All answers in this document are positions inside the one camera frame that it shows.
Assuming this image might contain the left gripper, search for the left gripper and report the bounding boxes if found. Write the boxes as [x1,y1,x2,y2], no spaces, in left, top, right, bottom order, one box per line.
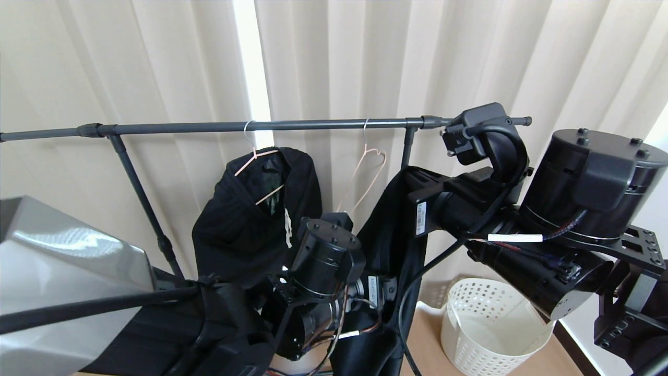
[277,275,397,361]

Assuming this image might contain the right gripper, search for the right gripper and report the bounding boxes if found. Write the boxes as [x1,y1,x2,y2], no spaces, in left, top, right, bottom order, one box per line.
[407,168,614,320]

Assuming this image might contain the black garment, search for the black garment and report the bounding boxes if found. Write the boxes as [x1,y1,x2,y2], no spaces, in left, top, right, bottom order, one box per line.
[329,167,434,376]

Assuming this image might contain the black shorts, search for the black shorts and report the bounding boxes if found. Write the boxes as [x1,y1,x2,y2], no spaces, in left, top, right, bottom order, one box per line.
[192,147,323,288]

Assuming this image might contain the pink clothes hanger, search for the pink clothes hanger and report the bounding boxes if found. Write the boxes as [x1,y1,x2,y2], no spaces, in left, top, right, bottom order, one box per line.
[337,119,388,215]
[234,121,286,205]

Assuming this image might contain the white laundry basket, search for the white laundry basket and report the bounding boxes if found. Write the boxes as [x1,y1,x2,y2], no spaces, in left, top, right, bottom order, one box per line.
[440,278,555,376]

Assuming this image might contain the black clothes rack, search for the black clothes rack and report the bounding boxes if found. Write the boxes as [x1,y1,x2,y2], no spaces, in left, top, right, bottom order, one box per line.
[0,116,533,283]

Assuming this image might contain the beige curtain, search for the beige curtain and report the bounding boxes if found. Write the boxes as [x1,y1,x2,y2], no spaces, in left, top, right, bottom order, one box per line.
[256,0,668,309]
[0,0,272,283]

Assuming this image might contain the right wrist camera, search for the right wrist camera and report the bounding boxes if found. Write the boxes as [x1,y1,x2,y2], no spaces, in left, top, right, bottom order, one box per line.
[441,103,530,183]

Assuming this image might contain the black cable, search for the black cable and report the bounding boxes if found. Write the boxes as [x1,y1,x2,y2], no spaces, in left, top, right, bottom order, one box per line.
[398,198,515,376]
[0,285,201,335]

